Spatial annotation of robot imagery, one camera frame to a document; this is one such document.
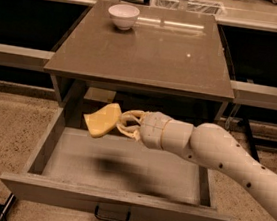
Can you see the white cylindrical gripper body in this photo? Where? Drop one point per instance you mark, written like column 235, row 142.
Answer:
column 153, row 129

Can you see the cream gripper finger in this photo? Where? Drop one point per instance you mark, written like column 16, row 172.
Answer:
column 132, row 132
column 133, row 116

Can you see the yellow sponge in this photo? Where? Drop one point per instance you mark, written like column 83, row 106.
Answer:
column 103, row 121

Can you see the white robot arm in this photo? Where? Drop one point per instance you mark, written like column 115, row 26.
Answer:
column 207, row 145

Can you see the open grey top drawer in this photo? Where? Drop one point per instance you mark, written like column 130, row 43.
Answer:
column 68, row 168

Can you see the grey counter cabinet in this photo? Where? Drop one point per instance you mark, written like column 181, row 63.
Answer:
column 166, row 53

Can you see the black stand leg right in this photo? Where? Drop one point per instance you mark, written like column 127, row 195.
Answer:
column 248, row 133

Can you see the white ceramic bowl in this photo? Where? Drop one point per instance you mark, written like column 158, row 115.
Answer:
column 123, row 16

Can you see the black drawer handle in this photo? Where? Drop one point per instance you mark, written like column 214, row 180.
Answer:
column 111, row 215

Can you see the grey metal rail frame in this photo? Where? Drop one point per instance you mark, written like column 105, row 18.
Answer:
column 17, row 55

